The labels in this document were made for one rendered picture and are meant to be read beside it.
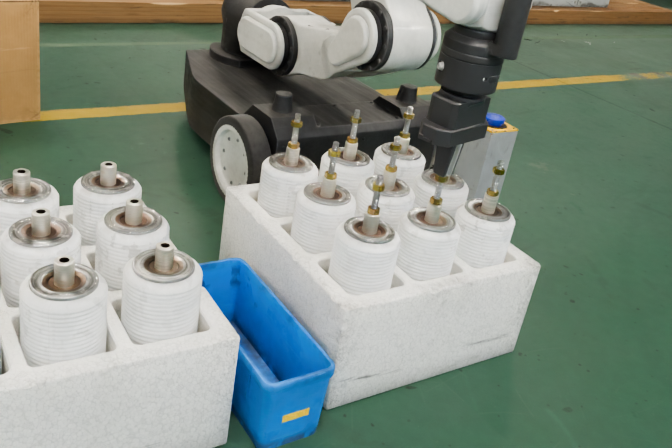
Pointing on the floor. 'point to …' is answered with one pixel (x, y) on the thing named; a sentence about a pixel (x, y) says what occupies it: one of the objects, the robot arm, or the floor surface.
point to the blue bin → (269, 357)
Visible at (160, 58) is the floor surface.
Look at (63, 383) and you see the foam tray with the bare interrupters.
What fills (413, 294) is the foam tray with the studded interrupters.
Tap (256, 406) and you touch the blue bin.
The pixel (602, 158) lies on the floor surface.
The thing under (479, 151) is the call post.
